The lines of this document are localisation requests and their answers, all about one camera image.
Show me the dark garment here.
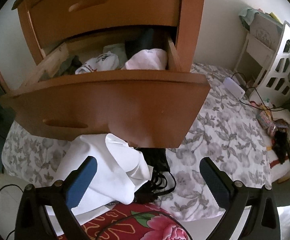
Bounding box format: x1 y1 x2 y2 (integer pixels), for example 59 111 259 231
125 29 156 58

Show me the black furry object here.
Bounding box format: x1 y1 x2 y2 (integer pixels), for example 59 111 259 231
273 127 290 165

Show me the pale green cloth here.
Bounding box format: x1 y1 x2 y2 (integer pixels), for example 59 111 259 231
239 7 258 26

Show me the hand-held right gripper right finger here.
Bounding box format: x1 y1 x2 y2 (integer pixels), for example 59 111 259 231
199 156 281 240

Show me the black strappy garment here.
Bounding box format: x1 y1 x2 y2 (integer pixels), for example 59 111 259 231
134 147 177 205

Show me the beige open paper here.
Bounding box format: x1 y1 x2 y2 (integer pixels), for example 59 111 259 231
270 107 290 128

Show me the colourful patterned box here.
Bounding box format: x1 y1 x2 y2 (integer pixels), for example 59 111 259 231
256 111 274 128

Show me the pink garment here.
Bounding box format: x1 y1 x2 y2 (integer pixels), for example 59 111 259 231
124 49 168 71

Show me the red floral blanket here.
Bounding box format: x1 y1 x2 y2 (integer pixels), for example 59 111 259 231
77 201 190 240

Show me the plain white garment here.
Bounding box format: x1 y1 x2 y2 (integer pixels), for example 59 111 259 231
45 133 153 230

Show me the wooden drawer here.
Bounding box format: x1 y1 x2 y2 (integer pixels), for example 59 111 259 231
27 0 182 49
0 27 211 149

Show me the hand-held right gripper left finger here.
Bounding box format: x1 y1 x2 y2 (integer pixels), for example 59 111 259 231
14 156 98 240

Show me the black charger cable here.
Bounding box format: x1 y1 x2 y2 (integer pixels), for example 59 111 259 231
231 72 290 112

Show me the white garment with red print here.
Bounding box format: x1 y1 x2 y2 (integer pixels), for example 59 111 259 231
75 51 121 75

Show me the white crochet blanket red stripe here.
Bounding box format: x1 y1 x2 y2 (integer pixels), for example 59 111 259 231
266 140 290 183

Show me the grey floral bedsheet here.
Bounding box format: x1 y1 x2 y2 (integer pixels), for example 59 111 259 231
2 62 274 222

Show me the white rectangular device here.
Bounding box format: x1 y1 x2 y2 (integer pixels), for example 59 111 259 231
223 77 246 98

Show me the grey storage box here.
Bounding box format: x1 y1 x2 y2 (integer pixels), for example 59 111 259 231
245 12 284 47

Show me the white wooden rack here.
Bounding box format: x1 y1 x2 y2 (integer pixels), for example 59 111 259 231
235 21 290 101

